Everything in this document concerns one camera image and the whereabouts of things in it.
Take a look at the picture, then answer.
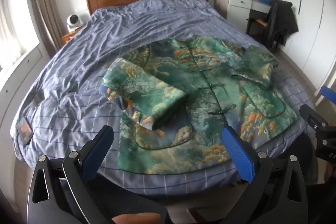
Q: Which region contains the wooden chair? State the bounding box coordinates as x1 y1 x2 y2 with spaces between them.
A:
247 17 279 51

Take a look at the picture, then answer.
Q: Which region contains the dark jacket on chair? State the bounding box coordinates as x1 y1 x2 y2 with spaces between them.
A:
266 0 299 50

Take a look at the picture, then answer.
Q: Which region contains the white round fan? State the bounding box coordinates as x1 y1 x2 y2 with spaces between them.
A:
66 14 85 31

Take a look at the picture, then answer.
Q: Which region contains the window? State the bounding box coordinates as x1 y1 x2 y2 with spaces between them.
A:
0 0 40 69

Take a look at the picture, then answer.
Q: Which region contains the grey white desk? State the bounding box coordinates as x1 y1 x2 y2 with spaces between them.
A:
214 0 276 33

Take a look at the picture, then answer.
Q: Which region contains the brown wooden nightstand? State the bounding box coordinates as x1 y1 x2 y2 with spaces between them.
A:
62 30 79 45

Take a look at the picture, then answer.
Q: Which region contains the beige curtain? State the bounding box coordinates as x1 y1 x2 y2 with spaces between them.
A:
25 0 66 56

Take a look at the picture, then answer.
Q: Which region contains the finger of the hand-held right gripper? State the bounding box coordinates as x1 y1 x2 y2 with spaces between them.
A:
299 105 336 136
321 86 336 107

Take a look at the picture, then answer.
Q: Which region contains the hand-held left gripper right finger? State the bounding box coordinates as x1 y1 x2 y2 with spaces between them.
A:
222 126 308 224

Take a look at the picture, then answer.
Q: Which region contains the green printed padded jacket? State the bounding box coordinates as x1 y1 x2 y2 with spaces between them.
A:
102 35 298 176

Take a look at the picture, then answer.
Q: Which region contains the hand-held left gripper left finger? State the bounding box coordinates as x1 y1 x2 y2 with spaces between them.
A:
28 126 116 224

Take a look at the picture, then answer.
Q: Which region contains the blue checked bed blanket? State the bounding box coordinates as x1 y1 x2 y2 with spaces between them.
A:
10 0 315 197

